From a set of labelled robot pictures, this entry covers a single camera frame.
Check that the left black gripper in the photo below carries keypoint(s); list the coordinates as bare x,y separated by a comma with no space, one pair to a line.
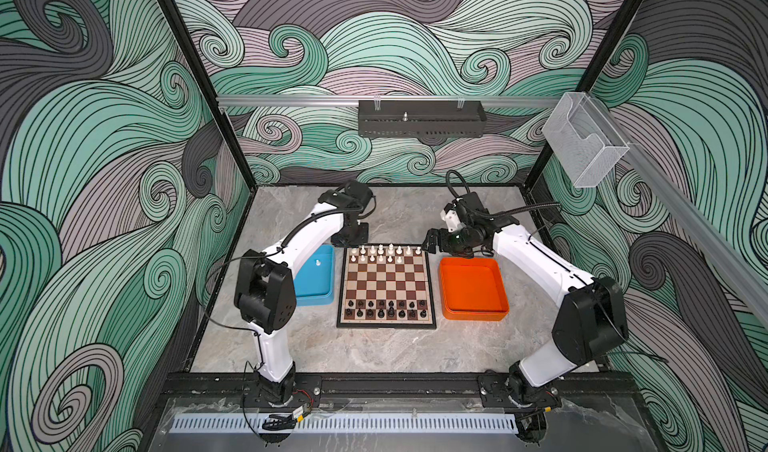
364,239

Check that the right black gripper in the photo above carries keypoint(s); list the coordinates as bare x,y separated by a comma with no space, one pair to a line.
444,233

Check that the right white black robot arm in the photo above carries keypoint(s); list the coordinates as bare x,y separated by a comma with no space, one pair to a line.
591,315

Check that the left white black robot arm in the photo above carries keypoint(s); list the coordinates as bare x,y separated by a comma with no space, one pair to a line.
265,291

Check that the folding chess board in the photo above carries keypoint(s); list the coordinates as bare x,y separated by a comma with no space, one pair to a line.
386,286

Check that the orange plastic tray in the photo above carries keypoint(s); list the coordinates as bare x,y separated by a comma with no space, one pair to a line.
472,289

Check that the blue plastic tray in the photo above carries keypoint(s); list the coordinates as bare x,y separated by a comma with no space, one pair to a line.
314,285

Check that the black perforated wall shelf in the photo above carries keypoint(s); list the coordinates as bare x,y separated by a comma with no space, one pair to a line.
431,121

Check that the clear acrylic wall holder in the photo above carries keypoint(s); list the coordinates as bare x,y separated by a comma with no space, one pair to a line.
585,138

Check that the aluminium wall rail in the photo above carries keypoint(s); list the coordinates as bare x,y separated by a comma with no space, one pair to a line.
305,100

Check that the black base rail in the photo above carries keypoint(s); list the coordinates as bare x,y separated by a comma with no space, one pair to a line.
401,385

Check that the white slotted cable duct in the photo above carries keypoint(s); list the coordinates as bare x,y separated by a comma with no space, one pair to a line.
393,423

